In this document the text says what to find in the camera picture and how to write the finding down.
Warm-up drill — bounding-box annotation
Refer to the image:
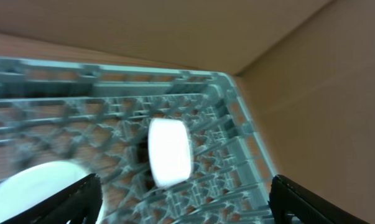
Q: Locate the white bowl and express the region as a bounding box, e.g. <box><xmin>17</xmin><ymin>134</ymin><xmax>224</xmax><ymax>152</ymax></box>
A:
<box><xmin>0</xmin><ymin>161</ymin><xmax>92</xmax><ymax>223</ymax></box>

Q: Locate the grey dish rack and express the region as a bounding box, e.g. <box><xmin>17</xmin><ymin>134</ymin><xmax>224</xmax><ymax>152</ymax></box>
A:
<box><xmin>0</xmin><ymin>57</ymin><xmax>274</xmax><ymax>223</ymax></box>

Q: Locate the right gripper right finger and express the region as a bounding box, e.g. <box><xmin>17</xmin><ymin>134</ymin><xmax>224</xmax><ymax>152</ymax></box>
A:
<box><xmin>269</xmin><ymin>175</ymin><xmax>368</xmax><ymax>224</ymax></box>

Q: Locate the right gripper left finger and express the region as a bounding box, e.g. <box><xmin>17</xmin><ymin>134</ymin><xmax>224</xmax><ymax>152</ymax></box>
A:
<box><xmin>2</xmin><ymin>174</ymin><xmax>103</xmax><ymax>224</ymax></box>

